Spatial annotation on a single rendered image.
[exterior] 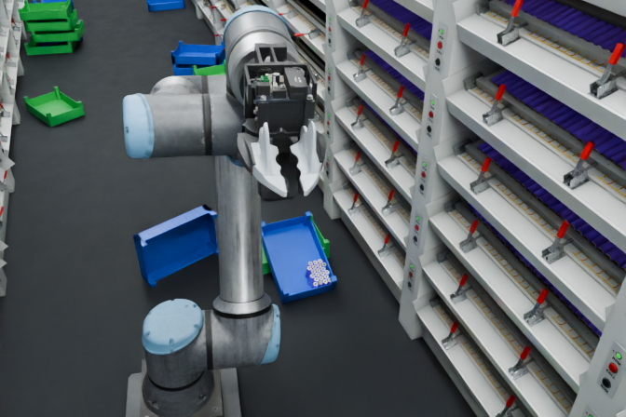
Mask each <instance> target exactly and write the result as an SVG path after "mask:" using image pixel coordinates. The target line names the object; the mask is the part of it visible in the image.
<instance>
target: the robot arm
mask: <svg viewBox="0 0 626 417"><path fill-rule="evenodd" d="M223 43H224V46H225V75H178V76H170V77H166V78H164V79H162V80H160V81H159V82H158V83H156V85H155V86H154V87H153V89H152V91H151V93H150V95H143V94H141V93H137V94H134V95H128V96H126V97H125V98H124V100H123V121H124V134H125V144H126V151H127V154H128V156H130V157H132V158H141V159H148V158H150V157H176V156H202V155H212V156H214V166H215V188H216V209H217V231H218V253H219V275H220V295H219V296H218V297H217V298H216V299H215V300H214V301H213V310H203V311H201V309H200V308H199V307H198V306H197V305H196V304H195V303H193V302H191V301H188V300H185V299H175V300H174V301H171V300H169V301H166V302H163V303H161V304H159V305H158V306H156V307H155V308H154V309H152V310H151V311H150V313H149V314H148V316H147V317H146V318H145V320H144V322H143V337H142V341H143V350H144V355H145V362H146V368H147V372H146V373H145V376H144V378H143V385H142V392H143V401H144V403H145V405H146V406H147V408H148V409H149V410H150V411H151V412H153V413H154V414H156V415H158V416H161V417H186V416H189V415H191V414H194V413H195V412H197V411H199V410H200V409H202V408H203V407H204V406H205V405H206V404H207V403H208V401H209V400H210V398H211V395H212V392H213V387H214V380H213V374H212V371H211V370H219V369H229V368H237V367H247V366H255V365H256V366H260V365H261V364H266V363H271V362H273V361H275V360H276V359H277V357H278V355H279V343H280V319H279V308H278V306H277V305H275V304H271V298H270V297H269V296H268V295H267V294H266V293H264V280H263V249H262V218H261V197H262V198H263V199H264V200H265V201H279V200H291V199H294V198H295V197H296V196H297V194H298V193H299V194H301V195H304V196H307V195H309V194H310V192H311V191H312V190H313V189H314V188H315V186H316V185H317V183H318V181H319V178H320V173H321V171H322V167H323V164H324V160H325V155H326V140H325V138H324V136H323V135H322V134H321V133H319V132H318V131H317V130H316V127H315V124H314V122H312V121H309V119H314V115H315V103H316V100H317V88H318V83H317V80H316V78H315V76H314V75H313V72H312V70H311V68H310V65H309V63H301V62H300V60H299V58H298V55H297V52H296V50H295V47H294V45H293V41H292V39H291V37H290V31H289V28H288V25H287V24H286V22H285V21H284V19H283V18H282V17H281V16H280V15H279V14H278V13H277V12H275V11H274V10H272V9H271V8H268V7H263V6H248V7H244V8H242V9H240V10H238V11H237V12H235V13H234V14H233V15H232V16H231V17H230V18H229V20H228V21H227V23H226V26H225V30H224V33H223ZM310 78H311V80H312V89H311V87H310ZM297 182H299V185H297Z"/></svg>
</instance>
